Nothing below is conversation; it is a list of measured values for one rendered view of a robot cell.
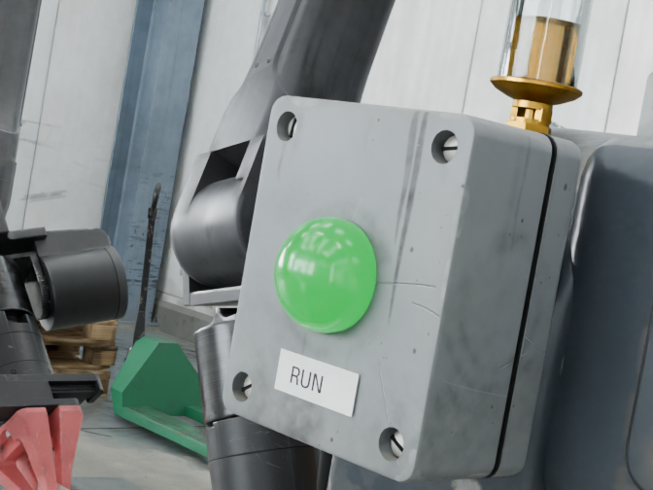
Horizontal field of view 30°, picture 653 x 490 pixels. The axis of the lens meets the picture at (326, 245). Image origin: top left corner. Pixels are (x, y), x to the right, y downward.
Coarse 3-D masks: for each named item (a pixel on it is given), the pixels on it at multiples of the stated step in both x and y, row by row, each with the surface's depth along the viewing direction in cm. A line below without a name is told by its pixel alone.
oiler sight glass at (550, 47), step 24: (528, 0) 37; (552, 0) 36; (576, 0) 37; (528, 24) 37; (552, 24) 37; (576, 24) 37; (504, 48) 38; (528, 48) 37; (552, 48) 37; (576, 48) 37; (504, 72) 37; (528, 72) 37; (552, 72) 37; (576, 72) 37
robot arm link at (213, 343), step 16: (224, 320) 62; (208, 336) 62; (224, 336) 61; (208, 352) 61; (224, 352) 61; (208, 368) 61; (224, 368) 61; (208, 384) 61; (208, 400) 61; (208, 416) 61; (224, 416) 60
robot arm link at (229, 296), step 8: (184, 272) 66; (184, 280) 66; (192, 280) 66; (184, 288) 66; (192, 288) 65; (200, 288) 66; (208, 288) 66; (216, 288) 66; (224, 288) 62; (232, 288) 62; (240, 288) 61; (184, 296) 66; (192, 296) 65; (200, 296) 64; (208, 296) 64; (216, 296) 63; (224, 296) 62; (232, 296) 62; (184, 304) 66; (192, 304) 65; (200, 304) 65; (208, 304) 65; (216, 304) 65; (224, 304) 66; (232, 304) 66
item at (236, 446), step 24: (216, 432) 61; (240, 432) 60; (264, 432) 60; (216, 456) 61; (240, 456) 60; (264, 456) 59; (288, 456) 60; (312, 456) 61; (216, 480) 60; (240, 480) 59; (264, 480) 59; (288, 480) 59; (312, 480) 60
